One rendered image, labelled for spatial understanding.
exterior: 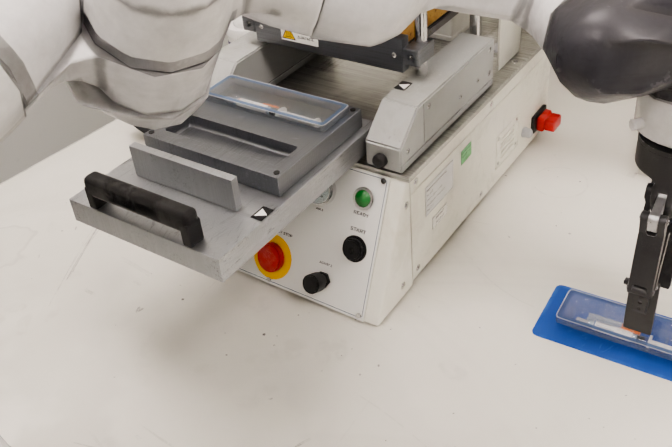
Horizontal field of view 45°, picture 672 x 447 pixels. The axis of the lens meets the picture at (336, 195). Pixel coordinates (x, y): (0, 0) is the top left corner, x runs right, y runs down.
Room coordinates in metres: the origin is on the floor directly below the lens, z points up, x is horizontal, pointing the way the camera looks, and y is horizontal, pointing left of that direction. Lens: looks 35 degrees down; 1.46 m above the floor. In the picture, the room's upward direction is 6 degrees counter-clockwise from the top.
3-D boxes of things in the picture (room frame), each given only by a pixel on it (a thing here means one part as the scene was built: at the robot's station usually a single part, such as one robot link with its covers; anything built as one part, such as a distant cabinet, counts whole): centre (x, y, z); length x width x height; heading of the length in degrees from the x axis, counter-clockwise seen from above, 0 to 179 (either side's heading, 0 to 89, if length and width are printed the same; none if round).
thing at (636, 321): (0.62, -0.32, 0.84); 0.03 x 0.01 x 0.07; 55
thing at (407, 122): (0.89, -0.13, 0.97); 0.26 x 0.05 x 0.07; 143
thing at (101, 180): (0.68, 0.20, 0.99); 0.15 x 0.02 x 0.04; 53
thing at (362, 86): (1.06, -0.09, 0.93); 0.46 x 0.35 x 0.01; 143
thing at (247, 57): (1.06, 0.09, 0.97); 0.25 x 0.05 x 0.07; 143
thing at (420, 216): (1.02, -0.08, 0.84); 0.53 x 0.37 x 0.17; 143
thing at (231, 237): (0.79, 0.12, 0.97); 0.30 x 0.22 x 0.08; 143
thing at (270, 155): (0.83, 0.09, 0.98); 0.20 x 0.17 x 0.03; 53
